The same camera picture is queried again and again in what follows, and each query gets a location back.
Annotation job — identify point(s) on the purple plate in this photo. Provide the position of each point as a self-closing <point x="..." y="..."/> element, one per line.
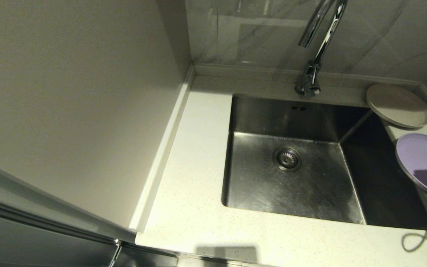
<point x="424" y="155"/>

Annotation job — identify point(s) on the stainless steel sink basin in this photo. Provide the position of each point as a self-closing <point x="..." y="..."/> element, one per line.
<point x="265" y="196"/>

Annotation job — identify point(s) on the beige plate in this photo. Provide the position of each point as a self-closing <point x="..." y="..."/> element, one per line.
<point x="399" y="105"/>

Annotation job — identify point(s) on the chrome gooseneck faucet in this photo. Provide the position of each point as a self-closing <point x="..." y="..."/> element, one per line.
<point x="311" y="74"/>

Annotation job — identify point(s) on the grey glossy cabinet door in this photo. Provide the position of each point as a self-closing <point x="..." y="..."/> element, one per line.
<point x="32" y="241"/>

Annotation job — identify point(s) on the round metal drain strainer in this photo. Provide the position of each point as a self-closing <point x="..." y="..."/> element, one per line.
<point x="287" y="159"/>

